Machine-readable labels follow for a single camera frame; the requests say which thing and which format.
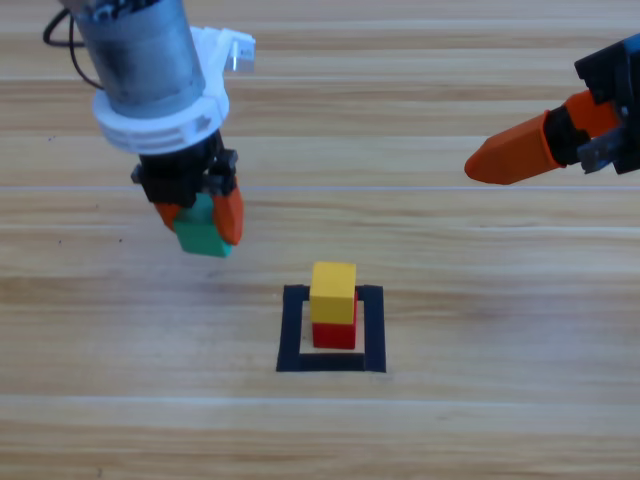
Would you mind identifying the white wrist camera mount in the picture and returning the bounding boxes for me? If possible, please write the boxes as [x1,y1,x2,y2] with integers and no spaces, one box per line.
[92,25,257,156]

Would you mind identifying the black tape square outline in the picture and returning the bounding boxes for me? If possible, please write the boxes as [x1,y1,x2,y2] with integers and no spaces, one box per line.
[275,284,388,375]

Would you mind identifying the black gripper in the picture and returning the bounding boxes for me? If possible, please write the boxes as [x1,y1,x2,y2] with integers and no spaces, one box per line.
[463,32,640,189]
[130,130,246,247]

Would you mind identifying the yellow wooden block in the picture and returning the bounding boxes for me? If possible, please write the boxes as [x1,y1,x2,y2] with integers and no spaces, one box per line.
[309,261,358,326]

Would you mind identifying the green wooden block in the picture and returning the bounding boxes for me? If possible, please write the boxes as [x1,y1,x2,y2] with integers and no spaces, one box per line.
[173,193,234,260]

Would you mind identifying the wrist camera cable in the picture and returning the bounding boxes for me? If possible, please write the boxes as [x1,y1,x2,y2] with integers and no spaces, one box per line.
[43,7,107,92]

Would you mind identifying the red wooden block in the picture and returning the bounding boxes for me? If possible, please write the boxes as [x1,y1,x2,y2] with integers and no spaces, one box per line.
[311,289,360,350]

